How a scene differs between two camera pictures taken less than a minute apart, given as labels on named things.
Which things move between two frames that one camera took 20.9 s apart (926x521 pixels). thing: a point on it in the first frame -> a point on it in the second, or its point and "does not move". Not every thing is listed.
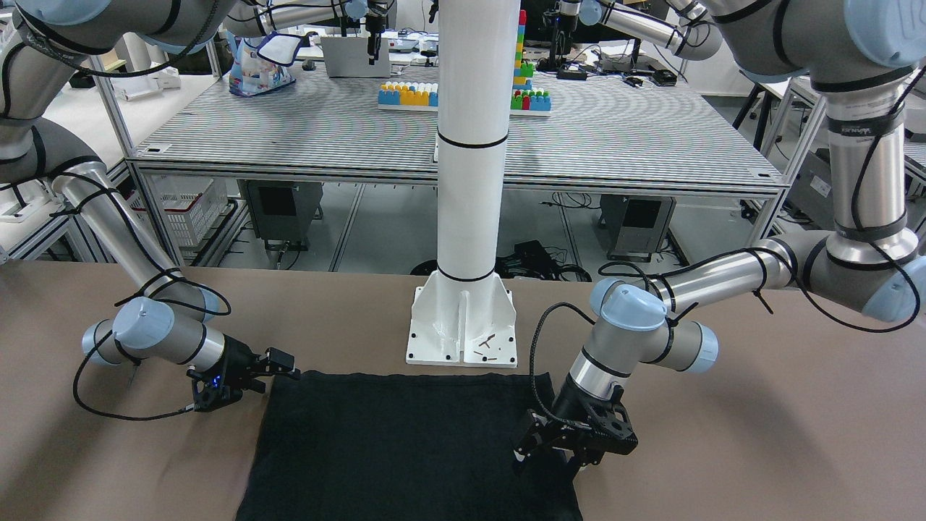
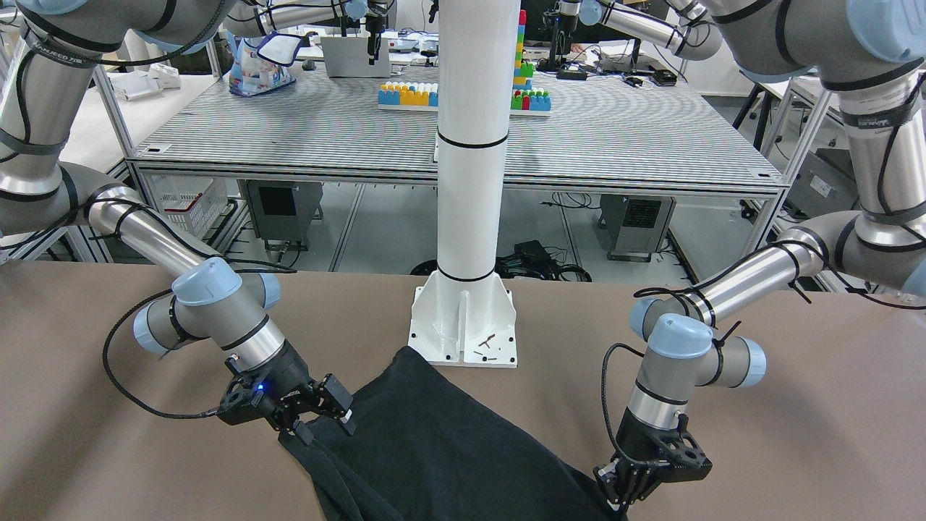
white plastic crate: x=189 y=204 does not move
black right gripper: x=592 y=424 -> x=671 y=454
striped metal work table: x=608 y=133 does not move
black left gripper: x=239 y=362 -> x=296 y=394
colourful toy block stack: x=525 y=100 does not move
